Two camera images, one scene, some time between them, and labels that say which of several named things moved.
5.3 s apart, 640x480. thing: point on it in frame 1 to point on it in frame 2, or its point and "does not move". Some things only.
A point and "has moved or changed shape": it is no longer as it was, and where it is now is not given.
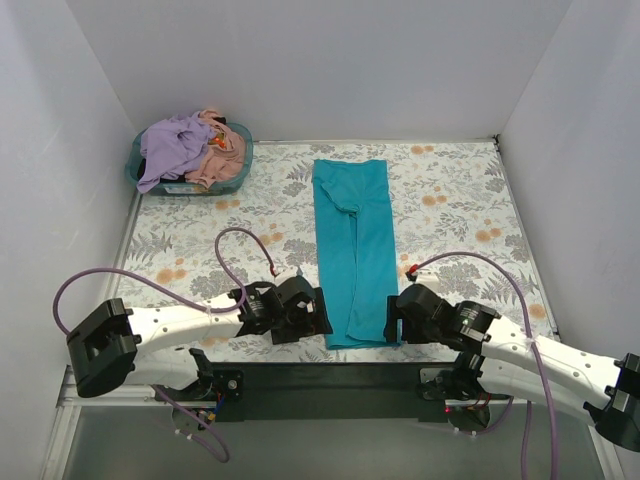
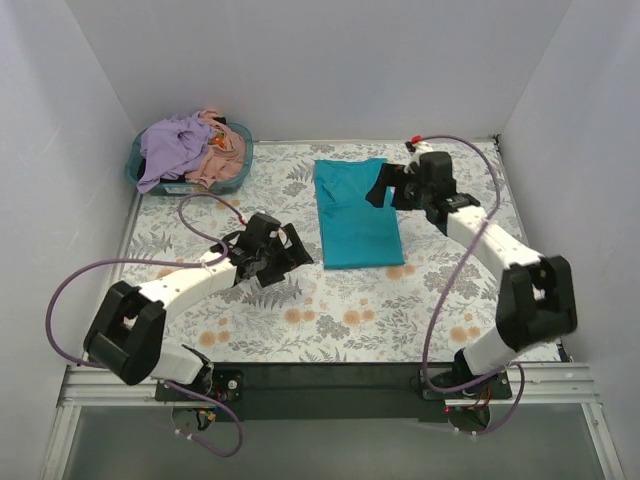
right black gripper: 392,320 to 398,183
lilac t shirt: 172,146 does not move
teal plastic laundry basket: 185,185 does not move
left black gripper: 319,315 to 282,257
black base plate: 330,391 does not move
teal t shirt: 355,249 has moved or changed shape
